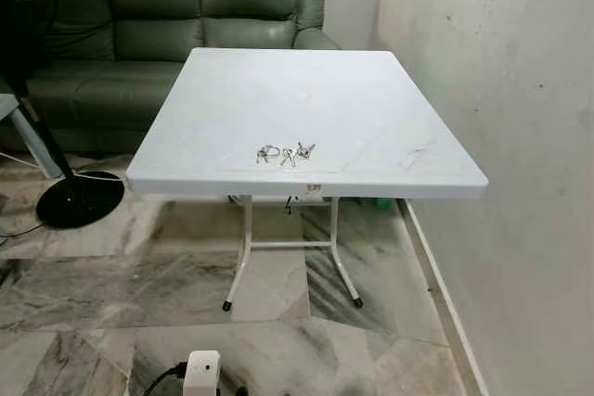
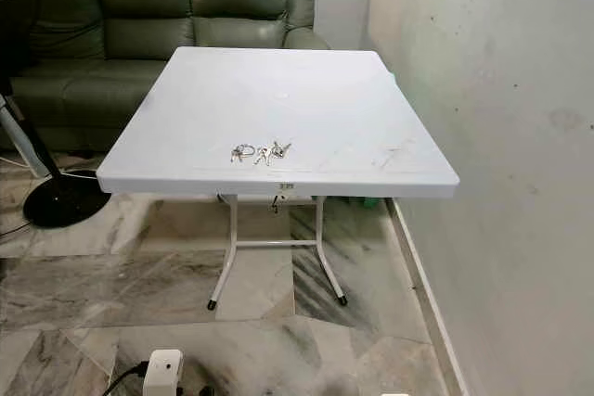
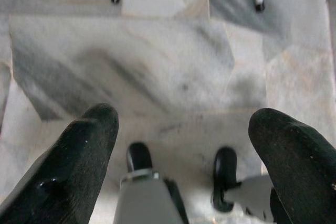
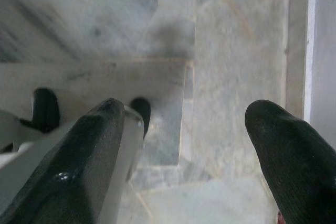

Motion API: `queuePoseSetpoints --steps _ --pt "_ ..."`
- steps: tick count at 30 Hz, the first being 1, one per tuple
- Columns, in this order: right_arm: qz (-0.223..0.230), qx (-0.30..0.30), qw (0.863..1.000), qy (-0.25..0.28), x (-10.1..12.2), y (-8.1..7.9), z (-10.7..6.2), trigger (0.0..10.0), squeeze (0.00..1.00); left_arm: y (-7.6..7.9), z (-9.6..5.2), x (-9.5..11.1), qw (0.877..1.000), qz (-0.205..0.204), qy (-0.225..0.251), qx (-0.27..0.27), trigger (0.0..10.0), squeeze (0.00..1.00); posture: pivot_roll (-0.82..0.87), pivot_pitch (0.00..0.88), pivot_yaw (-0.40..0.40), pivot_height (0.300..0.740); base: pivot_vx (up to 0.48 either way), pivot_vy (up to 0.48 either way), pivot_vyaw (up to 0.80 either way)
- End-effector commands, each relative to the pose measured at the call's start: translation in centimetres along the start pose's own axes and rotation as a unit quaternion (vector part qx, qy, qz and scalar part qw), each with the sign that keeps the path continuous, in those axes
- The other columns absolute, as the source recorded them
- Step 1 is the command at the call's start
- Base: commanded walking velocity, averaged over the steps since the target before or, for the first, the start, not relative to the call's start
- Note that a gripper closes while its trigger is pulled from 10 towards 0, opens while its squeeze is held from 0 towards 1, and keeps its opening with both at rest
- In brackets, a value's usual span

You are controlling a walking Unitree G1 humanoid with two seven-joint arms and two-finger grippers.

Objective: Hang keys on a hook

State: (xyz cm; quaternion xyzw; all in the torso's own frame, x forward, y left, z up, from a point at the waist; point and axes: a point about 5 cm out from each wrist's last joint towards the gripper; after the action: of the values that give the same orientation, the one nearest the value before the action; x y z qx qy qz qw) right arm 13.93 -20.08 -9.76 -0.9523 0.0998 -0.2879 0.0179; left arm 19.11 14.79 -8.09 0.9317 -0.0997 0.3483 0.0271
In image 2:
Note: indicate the green leather sofa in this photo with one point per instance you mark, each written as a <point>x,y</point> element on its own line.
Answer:
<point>139,6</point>

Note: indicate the silver key bunch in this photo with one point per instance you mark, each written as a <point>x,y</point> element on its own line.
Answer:
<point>274,152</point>

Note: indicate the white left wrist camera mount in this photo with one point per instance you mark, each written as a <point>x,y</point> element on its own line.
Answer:
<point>165,373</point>

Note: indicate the black standing fan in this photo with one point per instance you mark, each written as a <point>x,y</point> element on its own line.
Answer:
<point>65,203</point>

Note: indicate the white furniture leg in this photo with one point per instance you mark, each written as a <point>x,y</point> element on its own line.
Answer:
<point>23,141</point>

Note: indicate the white folding table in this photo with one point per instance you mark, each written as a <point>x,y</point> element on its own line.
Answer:
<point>288,99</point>

